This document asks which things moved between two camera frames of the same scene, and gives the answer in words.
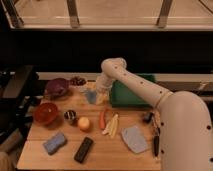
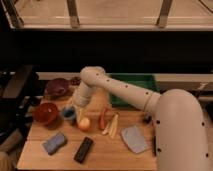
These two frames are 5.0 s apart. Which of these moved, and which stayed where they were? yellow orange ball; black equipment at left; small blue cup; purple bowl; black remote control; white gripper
Moved: white gripper; small blue cup
Stayed: black equipment at left; yellow orange ball; purple bowl; black remote control
